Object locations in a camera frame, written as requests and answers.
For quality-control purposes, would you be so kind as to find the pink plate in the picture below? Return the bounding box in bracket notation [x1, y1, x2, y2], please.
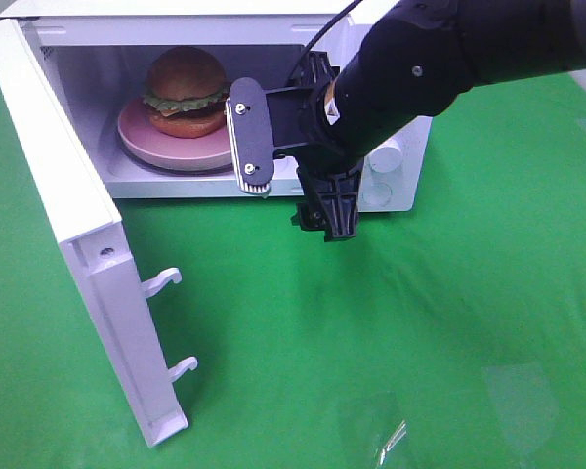
[117, 99, 232, 172]

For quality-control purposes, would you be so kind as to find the round door release button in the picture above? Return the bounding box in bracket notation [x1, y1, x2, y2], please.
[362, 183, 393, 206]

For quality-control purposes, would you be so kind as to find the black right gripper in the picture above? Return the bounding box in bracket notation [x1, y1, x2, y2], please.
[265, 51, 362, 242]

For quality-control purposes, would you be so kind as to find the clear tape patch centre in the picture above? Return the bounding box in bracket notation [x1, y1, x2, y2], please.
[337, 392, 418, 468]

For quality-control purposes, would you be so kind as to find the white microwave door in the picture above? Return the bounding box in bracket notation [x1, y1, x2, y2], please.
[0, 19, 198, 447]

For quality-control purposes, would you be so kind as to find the burger with lettuce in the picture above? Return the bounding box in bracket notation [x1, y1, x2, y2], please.
[143, 46, 230, 139]

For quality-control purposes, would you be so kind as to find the clear tape patch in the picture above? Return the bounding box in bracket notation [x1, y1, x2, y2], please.
[337, 392, 418, 468]
[482, 362, 559, 466]

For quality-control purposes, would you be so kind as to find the black camera cable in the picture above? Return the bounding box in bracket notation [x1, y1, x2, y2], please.
[285, 0, 367, 89]

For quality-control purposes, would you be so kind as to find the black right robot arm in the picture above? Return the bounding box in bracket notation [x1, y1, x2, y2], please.
[268, 1, 586, 240]

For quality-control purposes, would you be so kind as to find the clear tape patch right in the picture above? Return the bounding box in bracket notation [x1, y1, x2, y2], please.
[482, 362, 559, 466]

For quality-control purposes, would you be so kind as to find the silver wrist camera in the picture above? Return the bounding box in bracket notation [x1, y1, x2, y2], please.
[226, 77, 274, 197]

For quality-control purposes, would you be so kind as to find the white microwave knob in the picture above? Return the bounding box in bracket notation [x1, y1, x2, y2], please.
[366, 138, 403, 174]

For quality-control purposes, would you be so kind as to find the green table cloth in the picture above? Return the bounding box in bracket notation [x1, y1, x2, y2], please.
[0, 75, 586, 468]

